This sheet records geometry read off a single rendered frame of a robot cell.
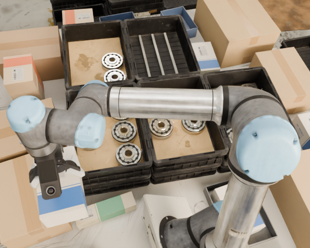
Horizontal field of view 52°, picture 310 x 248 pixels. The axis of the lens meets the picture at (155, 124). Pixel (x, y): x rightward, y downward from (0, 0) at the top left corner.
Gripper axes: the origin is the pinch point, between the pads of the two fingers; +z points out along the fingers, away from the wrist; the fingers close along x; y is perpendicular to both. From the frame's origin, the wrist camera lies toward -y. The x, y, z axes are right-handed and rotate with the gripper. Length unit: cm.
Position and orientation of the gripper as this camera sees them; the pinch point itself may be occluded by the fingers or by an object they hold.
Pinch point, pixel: (59, 183)
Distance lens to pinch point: 97.9
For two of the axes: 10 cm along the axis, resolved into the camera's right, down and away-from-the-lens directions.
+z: -0.6, 5.3, 8.4
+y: -2.8, -8.2, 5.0
